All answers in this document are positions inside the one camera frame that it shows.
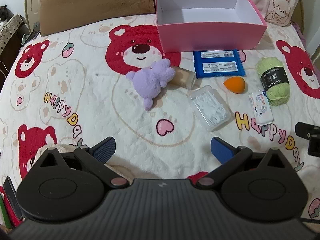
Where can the blue wipes packet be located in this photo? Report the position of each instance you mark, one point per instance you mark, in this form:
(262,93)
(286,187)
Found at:
(217,66)

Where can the pink cardboard box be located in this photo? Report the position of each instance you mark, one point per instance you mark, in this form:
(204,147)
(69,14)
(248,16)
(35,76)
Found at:
(212,36)

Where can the purple plush bear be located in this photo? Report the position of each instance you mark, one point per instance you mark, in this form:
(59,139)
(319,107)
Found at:
(147,82)

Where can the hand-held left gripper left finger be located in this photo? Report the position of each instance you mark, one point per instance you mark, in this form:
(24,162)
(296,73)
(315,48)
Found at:
(105,147)

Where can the cream fuzzy cloth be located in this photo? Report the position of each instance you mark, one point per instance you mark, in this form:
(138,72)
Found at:
(113,169)

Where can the patterned cloth-covered table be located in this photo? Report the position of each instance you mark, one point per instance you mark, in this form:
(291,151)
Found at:
(10,27)

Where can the red and green packet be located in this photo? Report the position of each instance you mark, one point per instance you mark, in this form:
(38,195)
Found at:
(6,215)

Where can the beige headboard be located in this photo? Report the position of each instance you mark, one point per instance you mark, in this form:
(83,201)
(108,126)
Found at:
(31,5)

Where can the black phone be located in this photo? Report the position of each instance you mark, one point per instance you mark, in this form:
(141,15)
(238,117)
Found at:
(12,197)

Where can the clear floss pick box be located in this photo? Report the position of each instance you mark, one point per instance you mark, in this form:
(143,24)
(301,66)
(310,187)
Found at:
(210,107)

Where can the brown pillow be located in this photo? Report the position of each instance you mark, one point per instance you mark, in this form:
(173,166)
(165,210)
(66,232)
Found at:
(87,2)

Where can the beige foundation bottle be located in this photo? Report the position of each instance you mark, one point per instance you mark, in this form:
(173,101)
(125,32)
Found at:
(183,77)

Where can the small white tissue packet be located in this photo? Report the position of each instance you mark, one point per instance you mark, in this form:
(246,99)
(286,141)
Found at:
(261,107)

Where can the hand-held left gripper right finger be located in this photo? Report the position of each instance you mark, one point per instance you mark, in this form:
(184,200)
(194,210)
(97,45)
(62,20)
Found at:
(221,150)

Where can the orange makeup sponge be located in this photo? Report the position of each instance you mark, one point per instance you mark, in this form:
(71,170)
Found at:
(235,85)

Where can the dark plush toy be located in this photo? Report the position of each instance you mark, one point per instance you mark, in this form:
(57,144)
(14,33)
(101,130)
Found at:
(5,12)

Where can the purple cloth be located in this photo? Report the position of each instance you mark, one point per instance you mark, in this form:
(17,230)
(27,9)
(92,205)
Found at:
(300,33)

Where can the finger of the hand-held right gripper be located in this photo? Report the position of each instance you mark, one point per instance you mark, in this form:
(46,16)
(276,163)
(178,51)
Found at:
(314,147)
(306,129)

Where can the red bear printed blanket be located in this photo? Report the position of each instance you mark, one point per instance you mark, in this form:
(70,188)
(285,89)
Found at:
(75,92)

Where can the pink printed blanket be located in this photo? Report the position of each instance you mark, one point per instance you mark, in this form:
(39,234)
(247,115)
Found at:
(275,0)

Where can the green yarn ball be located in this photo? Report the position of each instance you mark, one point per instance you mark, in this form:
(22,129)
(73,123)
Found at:
(277,92)

